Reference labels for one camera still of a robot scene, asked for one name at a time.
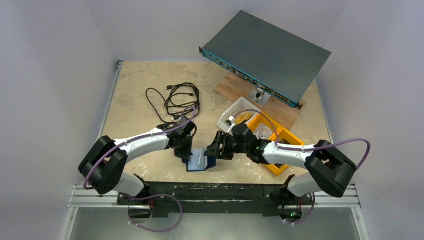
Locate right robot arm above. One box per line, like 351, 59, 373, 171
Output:
204, 124, 357, 198

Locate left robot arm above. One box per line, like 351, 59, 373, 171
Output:
78, 117, 197, 198

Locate gold cards stack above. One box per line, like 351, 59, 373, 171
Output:
234, 111, 253, 125

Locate white cards in yellow bin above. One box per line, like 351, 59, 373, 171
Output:
253, 123, 274, 140

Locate yellow plastic bin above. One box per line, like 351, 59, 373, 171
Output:
246, 110, 306, 176

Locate white plastic bin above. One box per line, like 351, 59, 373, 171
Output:
216, 97, 261, 133

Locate wooden board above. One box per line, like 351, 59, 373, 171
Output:
214, 73, 302, 130

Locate black coiled cable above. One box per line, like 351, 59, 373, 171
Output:
145, 82, 201, 124

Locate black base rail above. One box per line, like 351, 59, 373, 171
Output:
117, 181, 313, 220

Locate metal stand bracket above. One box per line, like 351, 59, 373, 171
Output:
248, 88, 271, 106

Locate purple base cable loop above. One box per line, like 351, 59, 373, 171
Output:
127, 193, 184, 233

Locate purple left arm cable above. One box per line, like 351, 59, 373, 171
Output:
82, 105, 198, 191

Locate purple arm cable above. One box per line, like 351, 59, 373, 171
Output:
226, 109, 372, 171
82, 105, 198, 191

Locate blue network switch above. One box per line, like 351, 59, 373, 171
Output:
199, 10, 331, 110

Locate aluminium table frame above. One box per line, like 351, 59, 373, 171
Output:
62, 60, 365, 240

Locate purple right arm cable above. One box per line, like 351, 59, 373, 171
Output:
226, 109, 372, 171

